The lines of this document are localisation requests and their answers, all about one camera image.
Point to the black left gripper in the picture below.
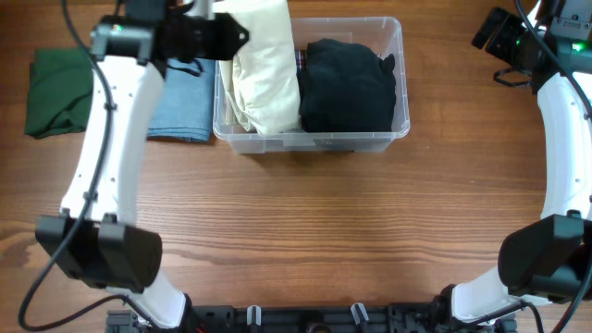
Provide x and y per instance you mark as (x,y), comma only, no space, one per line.
(227,29)

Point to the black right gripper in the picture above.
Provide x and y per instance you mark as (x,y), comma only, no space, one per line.
(510,25)

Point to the cream garment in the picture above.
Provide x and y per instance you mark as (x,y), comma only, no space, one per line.
(260,81)

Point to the black garment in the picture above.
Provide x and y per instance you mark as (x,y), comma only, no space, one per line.
(346,87)

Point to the green garment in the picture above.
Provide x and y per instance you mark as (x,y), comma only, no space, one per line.
(60,93)

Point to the red navy plaid garment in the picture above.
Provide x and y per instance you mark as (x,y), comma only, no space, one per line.
(300,57)

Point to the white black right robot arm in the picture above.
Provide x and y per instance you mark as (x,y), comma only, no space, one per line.
(550,260)

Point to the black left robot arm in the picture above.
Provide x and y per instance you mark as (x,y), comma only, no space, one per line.
(94,238)

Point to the blue folded towel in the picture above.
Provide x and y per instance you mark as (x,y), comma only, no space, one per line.
(186,106)

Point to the clear plastic storage bin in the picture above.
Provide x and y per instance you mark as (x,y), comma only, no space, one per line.
(383,35)

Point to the left clear rail clip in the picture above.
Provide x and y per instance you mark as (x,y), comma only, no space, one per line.
(254,316)

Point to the clear rail clip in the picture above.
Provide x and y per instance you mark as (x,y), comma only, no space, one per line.
(254,316)
(359,314)

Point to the right clear rail clip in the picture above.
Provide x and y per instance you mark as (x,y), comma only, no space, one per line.
(359,314)

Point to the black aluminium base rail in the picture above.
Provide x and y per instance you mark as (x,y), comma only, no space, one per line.
(395,318)

